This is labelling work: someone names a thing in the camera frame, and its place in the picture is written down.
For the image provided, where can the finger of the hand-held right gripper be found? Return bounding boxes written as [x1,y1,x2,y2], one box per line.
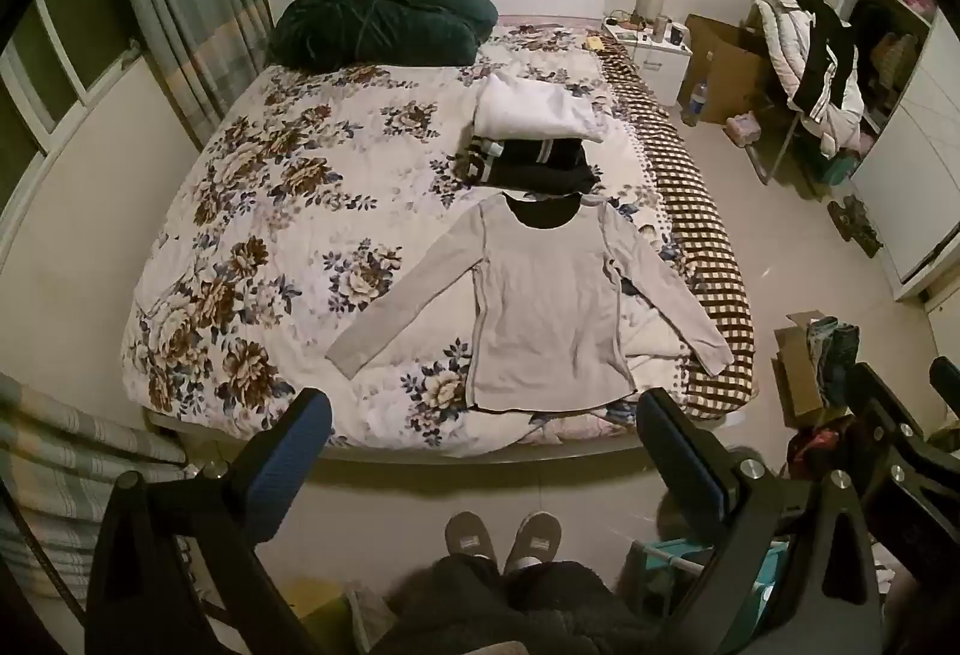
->
[850,362,940,477]
[928,356,960,401]

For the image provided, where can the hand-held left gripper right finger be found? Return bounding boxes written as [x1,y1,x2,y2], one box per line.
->
[636,388,882,655]

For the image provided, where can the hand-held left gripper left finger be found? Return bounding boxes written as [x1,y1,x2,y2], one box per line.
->
[84,388,335,655]

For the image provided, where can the grey long-sleeve shirt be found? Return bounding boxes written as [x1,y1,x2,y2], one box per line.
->
[326,190,734,414]

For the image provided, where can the bundle of dark clothes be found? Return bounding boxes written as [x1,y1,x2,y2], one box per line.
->
[806,316,862,395]

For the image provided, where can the hanging clothes in wardrobe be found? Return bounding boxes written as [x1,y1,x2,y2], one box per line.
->
[851,0,925,101]

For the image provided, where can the small cardboard box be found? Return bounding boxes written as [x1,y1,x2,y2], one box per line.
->
[772,310,863,431]

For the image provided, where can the yellow box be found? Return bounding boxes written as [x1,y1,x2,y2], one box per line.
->
[289,576,353,627]

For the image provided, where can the teal box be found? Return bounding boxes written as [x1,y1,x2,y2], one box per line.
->
[637,539,788,635]

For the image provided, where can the person's right grey slipper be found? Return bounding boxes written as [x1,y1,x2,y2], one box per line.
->
[504,511,562,573]

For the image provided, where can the person's grey slipper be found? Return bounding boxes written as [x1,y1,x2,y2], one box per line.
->
[504,511,562,573]
[445,511,500,562]

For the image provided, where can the brown shoes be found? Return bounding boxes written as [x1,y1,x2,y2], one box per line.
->
[829,193,884,258]

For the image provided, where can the person's left grey slipper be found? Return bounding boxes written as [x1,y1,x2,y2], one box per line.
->
[445,511,500,562]

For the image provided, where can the white wardrobe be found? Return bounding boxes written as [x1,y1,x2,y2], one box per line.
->
[836,0,960,303]

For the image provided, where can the striped cloth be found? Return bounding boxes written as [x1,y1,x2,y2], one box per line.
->
[0,370,188,603]

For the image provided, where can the green basket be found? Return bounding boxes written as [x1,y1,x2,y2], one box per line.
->
[821,148,863,188]

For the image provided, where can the person's dark trousers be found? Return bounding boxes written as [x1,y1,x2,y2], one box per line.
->
[371,554,638,655]

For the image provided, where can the floral blanket with checked border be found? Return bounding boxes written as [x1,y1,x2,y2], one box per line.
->
[120,20,758,461]

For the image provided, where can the metal folding chair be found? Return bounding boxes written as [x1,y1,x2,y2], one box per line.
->
[746,92,826,187]

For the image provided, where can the black folded garment with stripes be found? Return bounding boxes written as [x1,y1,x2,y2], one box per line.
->
[454,133,601,197]

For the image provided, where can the pink tissue pack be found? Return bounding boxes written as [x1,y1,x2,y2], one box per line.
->
[724,110,763,148]

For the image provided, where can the black jacket with white stripes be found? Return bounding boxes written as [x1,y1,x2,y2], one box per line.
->
[786,0,865,120]

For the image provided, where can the large cardboard box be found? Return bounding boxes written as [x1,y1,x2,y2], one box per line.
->
[677,13,773,127]

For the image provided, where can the white folded garment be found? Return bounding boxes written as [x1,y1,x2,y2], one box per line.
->
[471,71,607,144]

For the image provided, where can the white nightstand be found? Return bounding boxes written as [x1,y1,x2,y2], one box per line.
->
[602,17,695,108]

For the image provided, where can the pink bed sheet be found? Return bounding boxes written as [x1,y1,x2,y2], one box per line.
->
[495,14,605,32]

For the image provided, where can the dark green duvet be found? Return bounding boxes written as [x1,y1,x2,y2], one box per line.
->
[268,0,500,72]

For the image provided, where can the white-framed window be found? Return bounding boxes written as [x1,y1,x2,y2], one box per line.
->
[0,0,151,176]

